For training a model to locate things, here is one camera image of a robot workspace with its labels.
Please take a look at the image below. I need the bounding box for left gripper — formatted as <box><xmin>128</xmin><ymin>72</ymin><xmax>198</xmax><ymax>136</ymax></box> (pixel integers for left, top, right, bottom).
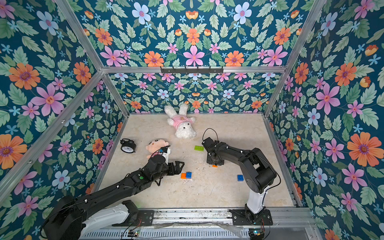
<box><xmin>150</xmin><ymin>161</ymin><xmax>186</xmax><ymax>183</ymax></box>

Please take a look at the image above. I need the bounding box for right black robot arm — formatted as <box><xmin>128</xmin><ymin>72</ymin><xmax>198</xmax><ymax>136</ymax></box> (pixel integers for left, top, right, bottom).
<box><xmin>202</xmin><ymin>138</ymin><xmax>278</xmax><ymax>216</ymax></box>

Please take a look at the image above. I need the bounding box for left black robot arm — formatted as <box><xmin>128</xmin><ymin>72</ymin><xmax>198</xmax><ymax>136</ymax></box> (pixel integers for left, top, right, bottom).
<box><xmin>42</xmin><ymin>155</ymin><xmax>185</xmax><ymax>240</ymax></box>

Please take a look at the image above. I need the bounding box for green lego brick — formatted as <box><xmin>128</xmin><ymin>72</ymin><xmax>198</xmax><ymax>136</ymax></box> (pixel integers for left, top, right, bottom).
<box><xmin>194</xmin><ymin>146</ymin><xmax>205</xmax><ymax>152</ymax></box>

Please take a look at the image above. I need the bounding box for pink plush doll striped shirt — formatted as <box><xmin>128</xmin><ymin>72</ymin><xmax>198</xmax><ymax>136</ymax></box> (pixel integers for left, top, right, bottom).
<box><xmin>146</xmin><ymin>139</ymin><xmax>169</xmax><ymax>159</ymax></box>

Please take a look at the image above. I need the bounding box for white plush bunny pink shirt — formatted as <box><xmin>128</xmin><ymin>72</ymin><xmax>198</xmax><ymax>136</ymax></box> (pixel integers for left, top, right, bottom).
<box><xmin>164</xmin><ymin>104</ymin><xmax>197</xmax><ymax>139</ymax></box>

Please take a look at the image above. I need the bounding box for black alarm clock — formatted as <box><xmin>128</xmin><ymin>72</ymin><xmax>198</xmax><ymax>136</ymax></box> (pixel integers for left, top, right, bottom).
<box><xmin>120</xmin><ymin>139</ymin><xmax>137</xmax><ymax>154</ymax></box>

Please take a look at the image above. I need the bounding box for green circuit board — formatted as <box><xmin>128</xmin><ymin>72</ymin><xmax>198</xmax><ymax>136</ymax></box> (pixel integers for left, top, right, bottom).
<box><xmin>248</xmin><ymin>229</ymin><xmax>265</xmax><ymax>240</ymax></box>

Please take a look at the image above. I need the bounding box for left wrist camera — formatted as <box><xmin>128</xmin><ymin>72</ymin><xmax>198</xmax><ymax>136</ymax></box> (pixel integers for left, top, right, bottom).
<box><xmin>156</xmin><ymin>146</ymin><xmax>171</xmax><ymax>161</ymax></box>

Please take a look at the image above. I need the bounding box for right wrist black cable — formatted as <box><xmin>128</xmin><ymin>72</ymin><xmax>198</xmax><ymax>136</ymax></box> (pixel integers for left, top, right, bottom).
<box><xmin>202</xmin><ymin>128</ymin><xmax>220</xmax><ymax>143</ymax></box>

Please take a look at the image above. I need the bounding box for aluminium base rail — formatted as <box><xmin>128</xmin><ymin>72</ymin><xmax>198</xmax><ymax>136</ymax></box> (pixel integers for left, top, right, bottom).
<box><xmin>101</xmin><ymin>207</ymin><xmax>316</xmax><ymax>240</ymax></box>

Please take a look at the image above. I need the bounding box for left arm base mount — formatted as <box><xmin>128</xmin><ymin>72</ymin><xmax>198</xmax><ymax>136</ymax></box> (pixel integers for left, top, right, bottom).
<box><xmin>113</xmin><ymin>200</ymin><xmax>154</xmax><ymax>227</ymax></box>

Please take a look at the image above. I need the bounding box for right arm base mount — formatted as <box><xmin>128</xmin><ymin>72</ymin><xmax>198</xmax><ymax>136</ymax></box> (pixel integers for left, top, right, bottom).
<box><xmin>229</xmin><ymin>208</ymin><xmax>274</xmax><ymax>226</ymax></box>

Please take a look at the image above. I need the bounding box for small controller board with wires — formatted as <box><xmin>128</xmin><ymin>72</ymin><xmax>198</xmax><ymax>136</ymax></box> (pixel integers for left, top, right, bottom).
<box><xmin>127</xmin><ymin>230</ymin><xmax>140</xmax><ymax>238</ymax></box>

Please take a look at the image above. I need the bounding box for black wall hook bar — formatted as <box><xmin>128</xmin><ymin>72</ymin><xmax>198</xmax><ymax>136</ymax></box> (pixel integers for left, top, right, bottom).
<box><xmin>160</xmin><ymin>67</ymin><xmax>224</xmax><ymax>74</ymax></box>

